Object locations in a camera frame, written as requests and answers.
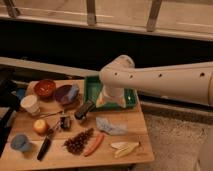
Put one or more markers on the dark brown box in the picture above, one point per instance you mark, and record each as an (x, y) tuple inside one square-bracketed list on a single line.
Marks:
[(81, 112)]

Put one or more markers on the black stand at left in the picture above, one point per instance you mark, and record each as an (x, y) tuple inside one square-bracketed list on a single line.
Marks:
[(7, 99)]

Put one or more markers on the red bowl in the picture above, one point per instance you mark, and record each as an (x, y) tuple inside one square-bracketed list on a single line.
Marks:
[(45, 88)]

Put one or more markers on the purple bowl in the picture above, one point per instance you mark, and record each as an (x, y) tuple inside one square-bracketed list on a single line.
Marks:
[(60, 94)]

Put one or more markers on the red yellow apple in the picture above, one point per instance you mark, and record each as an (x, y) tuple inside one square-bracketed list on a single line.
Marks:
[(40, 126)]

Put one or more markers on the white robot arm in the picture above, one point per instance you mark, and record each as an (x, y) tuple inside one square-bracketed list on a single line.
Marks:
[(192, 83)]

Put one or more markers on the green plastic tray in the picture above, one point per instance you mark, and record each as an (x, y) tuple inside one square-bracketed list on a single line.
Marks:
[(92, 89)]

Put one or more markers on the blue sponge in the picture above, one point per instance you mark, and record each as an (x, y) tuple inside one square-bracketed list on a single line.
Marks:
[(72, 94)]

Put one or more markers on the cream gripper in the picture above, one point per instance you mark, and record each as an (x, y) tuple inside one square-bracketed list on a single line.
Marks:
[(103, 99)]

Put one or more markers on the white paper cup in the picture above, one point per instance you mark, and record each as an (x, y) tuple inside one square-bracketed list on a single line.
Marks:
[(30, 104)]

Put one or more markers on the bunch of dark grapes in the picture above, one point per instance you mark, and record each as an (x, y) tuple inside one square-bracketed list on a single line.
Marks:
[(77, 144)]

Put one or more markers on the blue plastic cup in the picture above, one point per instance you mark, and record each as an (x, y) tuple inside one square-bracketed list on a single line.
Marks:
[(21, 143)]

